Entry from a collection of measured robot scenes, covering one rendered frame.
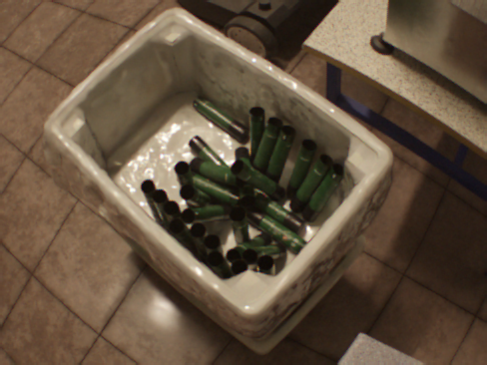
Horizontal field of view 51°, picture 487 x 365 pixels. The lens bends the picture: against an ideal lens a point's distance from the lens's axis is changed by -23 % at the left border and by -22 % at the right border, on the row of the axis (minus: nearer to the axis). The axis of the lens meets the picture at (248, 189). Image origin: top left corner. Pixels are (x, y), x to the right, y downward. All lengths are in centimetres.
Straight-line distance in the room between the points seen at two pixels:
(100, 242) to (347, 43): 104
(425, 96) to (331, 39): 23
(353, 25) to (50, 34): 158
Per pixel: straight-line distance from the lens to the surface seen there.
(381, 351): 94
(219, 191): 131
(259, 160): 131
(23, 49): 253
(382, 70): 116
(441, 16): 102
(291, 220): 128
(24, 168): 211
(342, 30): 122
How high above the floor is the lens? 167
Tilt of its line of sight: 64 degrees down
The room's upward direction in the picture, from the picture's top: 8 degrees counter-clockwise
